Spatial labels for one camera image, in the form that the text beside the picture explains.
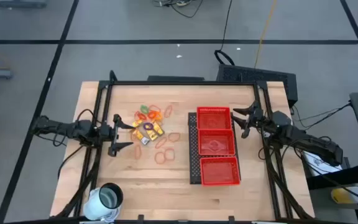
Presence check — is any black aluminium table frame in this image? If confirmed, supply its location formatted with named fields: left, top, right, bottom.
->
left=50, top=70, right=315, bottom=224

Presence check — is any white printed paper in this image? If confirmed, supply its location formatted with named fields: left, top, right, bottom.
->
left=303, top=151, right=343, bottom=177

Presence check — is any yellow packet with grey end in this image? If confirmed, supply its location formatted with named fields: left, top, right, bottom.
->
left=134, top=128, right=151, bottom=146

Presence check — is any black hanging cable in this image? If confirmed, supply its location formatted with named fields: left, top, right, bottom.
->
left=57, top=144, right=85, bottom=180

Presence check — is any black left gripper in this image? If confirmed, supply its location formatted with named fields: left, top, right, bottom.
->
left=96, top=114, right=137, bottom=157

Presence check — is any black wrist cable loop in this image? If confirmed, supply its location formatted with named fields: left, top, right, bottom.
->
left=76, top=108, right=98, bottom=124

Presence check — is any black perforated metal shelf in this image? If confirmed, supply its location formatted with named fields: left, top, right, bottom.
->
left=187, top=111, right=241, bottom=185

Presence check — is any white cup with black rim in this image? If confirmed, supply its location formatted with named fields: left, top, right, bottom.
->
left=82, top=182, right=124, bottom=222

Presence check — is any black floor cable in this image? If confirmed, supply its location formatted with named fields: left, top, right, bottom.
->
left=213, top=0, right=236, bottom=66

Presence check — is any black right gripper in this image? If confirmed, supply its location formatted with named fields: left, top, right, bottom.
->
left=231, top=100, right=273, bottom=139

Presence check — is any black cable bundle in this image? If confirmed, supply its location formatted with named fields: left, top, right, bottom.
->
left=152, top=0, right=203, bottom=19

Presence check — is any red plastic mesh basket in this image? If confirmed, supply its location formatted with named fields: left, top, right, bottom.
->
left=200, top=156, right=242, bottom=187
left=196, top=106, right=232, bottom=131
left=198, top=128, right=237, bottom=157

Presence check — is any yellow and white bottle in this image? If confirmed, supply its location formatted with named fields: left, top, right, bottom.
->
left=330, top=185, right=358, bottom=205

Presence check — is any black perforated computer case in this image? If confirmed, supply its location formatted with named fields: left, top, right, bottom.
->
left=216, top=63, right=298, bottom=108

